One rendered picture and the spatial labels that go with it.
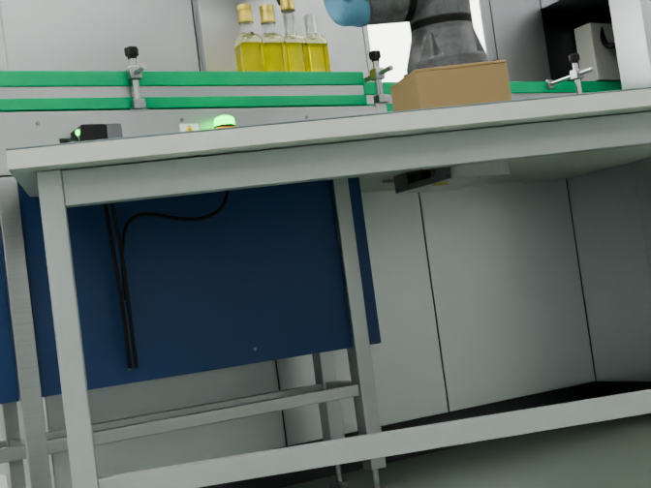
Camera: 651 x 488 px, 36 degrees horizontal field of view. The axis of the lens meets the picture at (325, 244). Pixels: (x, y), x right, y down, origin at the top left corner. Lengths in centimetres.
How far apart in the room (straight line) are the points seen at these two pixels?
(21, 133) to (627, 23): 170
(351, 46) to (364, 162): 97
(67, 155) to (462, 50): 72
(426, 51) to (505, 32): 125
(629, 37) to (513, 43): 35
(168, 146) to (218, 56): 86
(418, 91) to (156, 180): 48
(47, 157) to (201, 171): 25
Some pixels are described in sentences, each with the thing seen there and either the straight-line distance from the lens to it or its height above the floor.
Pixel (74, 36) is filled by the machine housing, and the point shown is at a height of 112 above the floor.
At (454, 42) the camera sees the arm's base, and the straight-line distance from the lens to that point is 186.
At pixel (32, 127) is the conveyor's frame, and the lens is 204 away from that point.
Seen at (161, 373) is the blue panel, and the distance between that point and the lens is 208.
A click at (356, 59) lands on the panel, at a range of 272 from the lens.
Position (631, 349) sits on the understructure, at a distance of 302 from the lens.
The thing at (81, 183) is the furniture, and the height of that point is 69.
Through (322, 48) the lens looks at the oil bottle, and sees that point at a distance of 249.
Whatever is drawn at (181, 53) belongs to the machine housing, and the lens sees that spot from 252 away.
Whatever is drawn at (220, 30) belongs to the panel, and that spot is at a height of 114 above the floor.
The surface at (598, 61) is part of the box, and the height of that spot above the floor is 106.
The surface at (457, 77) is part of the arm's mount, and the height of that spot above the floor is 80.
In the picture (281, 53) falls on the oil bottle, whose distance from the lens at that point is 243.
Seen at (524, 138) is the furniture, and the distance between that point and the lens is 188.
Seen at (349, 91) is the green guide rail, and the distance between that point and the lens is 237.
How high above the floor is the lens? 43
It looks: 3 degrees up
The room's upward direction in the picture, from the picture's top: 8 degrees counter-clockwise
